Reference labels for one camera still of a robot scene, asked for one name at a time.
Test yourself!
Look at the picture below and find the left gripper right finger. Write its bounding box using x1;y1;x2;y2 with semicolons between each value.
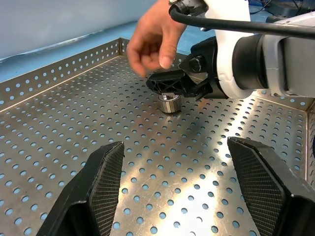
226;137;315;236

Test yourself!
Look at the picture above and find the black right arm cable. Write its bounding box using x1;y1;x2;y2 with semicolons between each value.
168;0;315;40

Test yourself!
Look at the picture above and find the perforated metal tray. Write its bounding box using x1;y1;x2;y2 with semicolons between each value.
0;37;315;236

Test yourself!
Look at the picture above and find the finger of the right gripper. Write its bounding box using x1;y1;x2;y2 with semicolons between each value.
146;69;187;96

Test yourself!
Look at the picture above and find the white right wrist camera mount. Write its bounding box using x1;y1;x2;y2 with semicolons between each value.
200;0;259;99

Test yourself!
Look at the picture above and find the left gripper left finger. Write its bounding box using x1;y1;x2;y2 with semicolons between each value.
36;141;125;236

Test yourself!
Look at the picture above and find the bare person hand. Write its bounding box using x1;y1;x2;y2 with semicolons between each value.
126;0;189;78

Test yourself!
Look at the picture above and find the metal nut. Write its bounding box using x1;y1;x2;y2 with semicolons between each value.
157;92;183;115

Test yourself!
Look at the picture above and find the dark background equipment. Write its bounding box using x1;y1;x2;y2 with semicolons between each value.
247;0;315;19

